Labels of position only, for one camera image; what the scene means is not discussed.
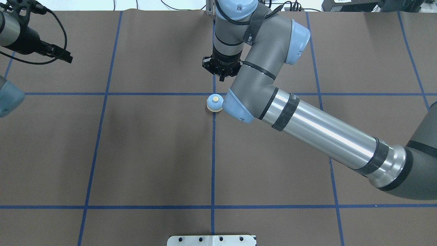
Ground grey metal post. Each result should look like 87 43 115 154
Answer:
205 0 215 16

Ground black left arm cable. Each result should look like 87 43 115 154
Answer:
0 5 68 65

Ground black connector block right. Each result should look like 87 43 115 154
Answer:
283 0 305 12

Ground metal bracket with bolts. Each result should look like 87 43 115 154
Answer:
167 235 257 246

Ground black box top right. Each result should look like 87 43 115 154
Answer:
321 0 436 13

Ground blue and cream bell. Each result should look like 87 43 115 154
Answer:
206 94 224 112

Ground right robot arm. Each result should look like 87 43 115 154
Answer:
202 0 437 200

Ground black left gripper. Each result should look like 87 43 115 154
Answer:
14 27 73 64

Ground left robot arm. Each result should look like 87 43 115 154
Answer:
0 11 72 118

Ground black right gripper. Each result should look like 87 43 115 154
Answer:
202 56 242 82

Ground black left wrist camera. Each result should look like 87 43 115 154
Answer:
0 0 49 26

